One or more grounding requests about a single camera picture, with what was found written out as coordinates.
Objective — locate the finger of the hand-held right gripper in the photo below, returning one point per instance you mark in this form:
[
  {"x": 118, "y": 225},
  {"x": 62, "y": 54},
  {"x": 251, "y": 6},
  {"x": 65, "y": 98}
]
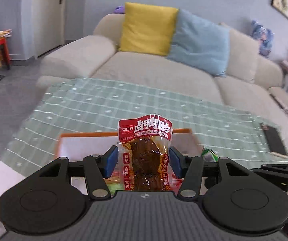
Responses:
[
  {"x": 279, "y": 167},
  {"x": 269, "y": 175}
]

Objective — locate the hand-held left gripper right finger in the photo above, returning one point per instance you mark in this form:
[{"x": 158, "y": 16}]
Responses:
[{"x": 175, "y": 160}]

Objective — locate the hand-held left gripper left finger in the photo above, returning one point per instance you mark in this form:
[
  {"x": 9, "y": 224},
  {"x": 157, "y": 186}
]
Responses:
[{"x": 110, "y": 160}]

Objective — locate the orange cardboard box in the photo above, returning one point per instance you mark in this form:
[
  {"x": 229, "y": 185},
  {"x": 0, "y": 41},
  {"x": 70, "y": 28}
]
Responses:
[{"x": 83, "y": 145}]

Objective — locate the red braised meat packet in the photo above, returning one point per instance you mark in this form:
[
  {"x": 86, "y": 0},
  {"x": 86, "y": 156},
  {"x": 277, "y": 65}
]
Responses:
[{"x": 144, "y": 160}]

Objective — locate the green sausage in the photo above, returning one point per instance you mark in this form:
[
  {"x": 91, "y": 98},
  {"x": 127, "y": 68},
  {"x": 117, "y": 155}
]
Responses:
[{"x": 210, "y": 155}]

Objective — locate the black notebook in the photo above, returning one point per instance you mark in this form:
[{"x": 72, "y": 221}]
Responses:
[{"x": 274, "y": 140}]

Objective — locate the green grid tablecloth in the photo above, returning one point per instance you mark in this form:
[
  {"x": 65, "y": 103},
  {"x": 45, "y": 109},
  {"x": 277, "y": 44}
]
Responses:
[{"x": 108, "y": 105}]

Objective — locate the beige sofa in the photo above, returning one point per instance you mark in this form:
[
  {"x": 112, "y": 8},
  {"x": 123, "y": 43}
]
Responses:
[{"x": 159, "y": 75}]

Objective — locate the beige cushion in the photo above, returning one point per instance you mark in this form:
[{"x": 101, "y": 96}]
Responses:
[{"x": 241, "y": 55}]

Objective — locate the blue pillow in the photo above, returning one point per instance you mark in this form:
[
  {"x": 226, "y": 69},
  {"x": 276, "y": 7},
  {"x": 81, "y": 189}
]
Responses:
[{"x": 199, "y": 45}]

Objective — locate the printed figure pillow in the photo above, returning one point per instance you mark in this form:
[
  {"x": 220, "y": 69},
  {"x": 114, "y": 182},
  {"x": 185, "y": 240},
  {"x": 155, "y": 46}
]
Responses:
[{"x": 261, "y": 37}]

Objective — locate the yellow pillow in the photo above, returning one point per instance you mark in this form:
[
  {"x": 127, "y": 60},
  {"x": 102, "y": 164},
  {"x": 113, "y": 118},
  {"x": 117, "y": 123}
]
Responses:
[{"x": 146, "y": 27}]

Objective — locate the purple object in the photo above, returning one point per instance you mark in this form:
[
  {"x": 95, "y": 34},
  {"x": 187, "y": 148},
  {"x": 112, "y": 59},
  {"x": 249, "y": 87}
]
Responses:
[{"x": 119, "y": 10}]

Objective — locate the white door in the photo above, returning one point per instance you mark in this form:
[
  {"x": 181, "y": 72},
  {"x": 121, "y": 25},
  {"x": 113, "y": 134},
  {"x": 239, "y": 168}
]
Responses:
[{"x": 48, "y": 17}]

